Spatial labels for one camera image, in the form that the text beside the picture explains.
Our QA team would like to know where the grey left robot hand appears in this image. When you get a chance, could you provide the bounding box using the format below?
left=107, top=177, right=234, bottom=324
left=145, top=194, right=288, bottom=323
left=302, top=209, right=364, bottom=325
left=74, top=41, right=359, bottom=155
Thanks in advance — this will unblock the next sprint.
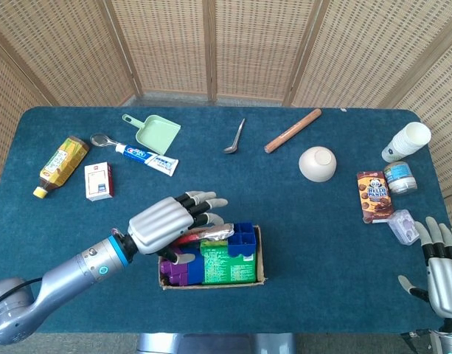
left=128, top=190, right=229, bottom=265

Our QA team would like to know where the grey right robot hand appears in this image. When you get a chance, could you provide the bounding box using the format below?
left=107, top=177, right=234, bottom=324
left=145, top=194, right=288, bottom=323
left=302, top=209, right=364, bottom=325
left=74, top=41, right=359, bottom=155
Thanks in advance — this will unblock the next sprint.
left=397, top=216, right=452, bottom=320

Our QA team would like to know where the red and silver snack packet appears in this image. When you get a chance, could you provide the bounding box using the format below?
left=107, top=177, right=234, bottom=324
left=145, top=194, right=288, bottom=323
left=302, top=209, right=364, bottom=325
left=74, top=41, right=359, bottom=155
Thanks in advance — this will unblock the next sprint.
left=172, top=223, right=236, bottom=247

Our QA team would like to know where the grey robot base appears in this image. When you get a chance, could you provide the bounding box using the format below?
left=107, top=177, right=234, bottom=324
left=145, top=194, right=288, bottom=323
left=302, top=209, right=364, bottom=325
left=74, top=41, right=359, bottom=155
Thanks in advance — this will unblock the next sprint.
left=135, top=333, right=296, bottom=354

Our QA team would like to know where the white and blue toothpaste tube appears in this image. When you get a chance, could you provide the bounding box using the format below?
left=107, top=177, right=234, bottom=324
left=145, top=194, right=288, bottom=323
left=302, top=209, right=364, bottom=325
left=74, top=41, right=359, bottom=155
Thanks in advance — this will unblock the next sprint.
left=114, top=143, right=180, bottom=177

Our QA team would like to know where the white and red small box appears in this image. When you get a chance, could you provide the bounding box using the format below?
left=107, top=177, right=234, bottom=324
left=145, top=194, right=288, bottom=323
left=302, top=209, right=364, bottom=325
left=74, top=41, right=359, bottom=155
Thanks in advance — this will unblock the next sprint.
left=84, top=162, right=114, bottom=202

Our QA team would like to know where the brown cardboard box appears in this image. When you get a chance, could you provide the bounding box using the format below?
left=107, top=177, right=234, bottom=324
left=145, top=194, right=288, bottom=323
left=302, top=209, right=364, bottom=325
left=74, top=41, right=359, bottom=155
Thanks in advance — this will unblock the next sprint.
left=157, top=224, right=266, bottom=291

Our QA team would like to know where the Hello Panda biscuit box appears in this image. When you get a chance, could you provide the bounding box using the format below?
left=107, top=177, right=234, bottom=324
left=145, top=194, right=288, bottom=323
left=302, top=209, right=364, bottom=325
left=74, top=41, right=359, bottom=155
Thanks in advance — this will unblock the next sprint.
left=356, top=170, right=394, bottom=225

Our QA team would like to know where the purple toy building block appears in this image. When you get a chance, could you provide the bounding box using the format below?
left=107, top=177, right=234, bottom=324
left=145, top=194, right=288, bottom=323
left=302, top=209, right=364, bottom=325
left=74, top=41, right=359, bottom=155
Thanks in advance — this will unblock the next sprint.
left=160, top=257, right=192, bottom=287

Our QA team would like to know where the small blue toy block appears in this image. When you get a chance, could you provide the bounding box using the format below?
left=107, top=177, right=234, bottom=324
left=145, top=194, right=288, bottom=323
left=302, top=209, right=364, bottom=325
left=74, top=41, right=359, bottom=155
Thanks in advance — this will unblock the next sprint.
left=181, top=247, right=205, bottom=285

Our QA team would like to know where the translucent purple plastic case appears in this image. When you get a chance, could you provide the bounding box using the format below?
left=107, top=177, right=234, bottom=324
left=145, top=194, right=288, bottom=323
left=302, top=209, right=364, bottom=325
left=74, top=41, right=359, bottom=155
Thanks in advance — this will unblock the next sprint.
left=386, top=209, right=420, bottom=246

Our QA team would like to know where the green printed carton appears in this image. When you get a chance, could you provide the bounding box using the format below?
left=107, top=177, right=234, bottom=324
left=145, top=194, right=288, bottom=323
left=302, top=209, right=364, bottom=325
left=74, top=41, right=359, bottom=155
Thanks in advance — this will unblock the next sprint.
left=199, top=239, right=257, bottom=285

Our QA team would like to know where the large blue toy block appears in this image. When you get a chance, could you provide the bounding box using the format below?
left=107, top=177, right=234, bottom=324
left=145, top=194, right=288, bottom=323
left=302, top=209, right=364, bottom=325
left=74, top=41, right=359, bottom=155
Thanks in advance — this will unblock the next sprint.
left=227, top=221, right=257, bottom=258

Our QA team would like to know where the light green dustpan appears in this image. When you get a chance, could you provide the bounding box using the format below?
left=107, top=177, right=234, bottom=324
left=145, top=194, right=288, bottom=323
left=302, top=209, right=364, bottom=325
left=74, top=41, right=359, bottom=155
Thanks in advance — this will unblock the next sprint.
left=122, top=113, right=182, bottom=156

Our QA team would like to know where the large metal spoon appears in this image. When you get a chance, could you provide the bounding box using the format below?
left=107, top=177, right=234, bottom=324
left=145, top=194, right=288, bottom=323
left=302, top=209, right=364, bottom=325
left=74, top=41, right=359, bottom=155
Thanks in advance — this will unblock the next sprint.
left=89, top=133, right=125, bottom=149

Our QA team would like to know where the small metal spoon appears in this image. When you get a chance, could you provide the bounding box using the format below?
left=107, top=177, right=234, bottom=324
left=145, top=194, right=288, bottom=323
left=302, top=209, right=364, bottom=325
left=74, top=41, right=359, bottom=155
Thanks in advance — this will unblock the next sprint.
left=223, top=117, right=246, bottom=155

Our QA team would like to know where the yellow label tea bottle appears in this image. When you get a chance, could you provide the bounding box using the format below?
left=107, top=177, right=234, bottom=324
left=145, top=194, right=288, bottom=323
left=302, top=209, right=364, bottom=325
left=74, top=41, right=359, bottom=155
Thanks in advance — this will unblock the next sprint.
left=32, top=135, right=91, bottom=199

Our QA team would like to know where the clear jar with blue label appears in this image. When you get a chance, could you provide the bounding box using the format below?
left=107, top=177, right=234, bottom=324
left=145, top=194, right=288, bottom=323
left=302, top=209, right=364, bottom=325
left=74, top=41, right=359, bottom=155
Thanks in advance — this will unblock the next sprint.
left=383, top=161, right=419, bottom=195

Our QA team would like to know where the blue table cloth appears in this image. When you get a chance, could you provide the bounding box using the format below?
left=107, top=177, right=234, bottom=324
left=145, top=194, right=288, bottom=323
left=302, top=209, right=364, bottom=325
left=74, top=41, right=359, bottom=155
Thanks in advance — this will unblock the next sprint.
left=0, top=105, right=451, bottom=335

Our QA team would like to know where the stack of white paper cups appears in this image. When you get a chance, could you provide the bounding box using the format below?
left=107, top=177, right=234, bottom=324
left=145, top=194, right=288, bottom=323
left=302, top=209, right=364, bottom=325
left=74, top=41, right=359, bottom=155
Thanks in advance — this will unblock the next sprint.
left=380, top=121, right=432, bottom=164

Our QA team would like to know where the wooden rolling pin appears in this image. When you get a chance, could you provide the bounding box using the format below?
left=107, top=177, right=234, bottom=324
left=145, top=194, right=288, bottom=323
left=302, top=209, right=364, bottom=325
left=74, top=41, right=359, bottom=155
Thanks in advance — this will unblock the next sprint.
left=263, top=108, right=322, bottom=154

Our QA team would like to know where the cream upturned bowl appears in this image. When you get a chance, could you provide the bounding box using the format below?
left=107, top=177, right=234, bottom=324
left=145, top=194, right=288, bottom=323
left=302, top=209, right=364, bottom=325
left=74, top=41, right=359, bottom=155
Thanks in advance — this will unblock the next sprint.
left=298, top=145, right=338, bottom=183

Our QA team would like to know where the woven folding screen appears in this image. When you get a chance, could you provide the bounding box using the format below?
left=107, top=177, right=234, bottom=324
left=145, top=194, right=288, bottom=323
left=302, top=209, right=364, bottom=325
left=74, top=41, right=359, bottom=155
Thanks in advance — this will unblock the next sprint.
left=0, top=0, right=452, bottom=196

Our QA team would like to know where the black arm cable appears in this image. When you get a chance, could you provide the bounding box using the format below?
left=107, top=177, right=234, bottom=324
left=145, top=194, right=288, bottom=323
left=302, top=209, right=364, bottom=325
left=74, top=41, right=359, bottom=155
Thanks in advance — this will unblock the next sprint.
left=0, top=277, right=43, bottom=307

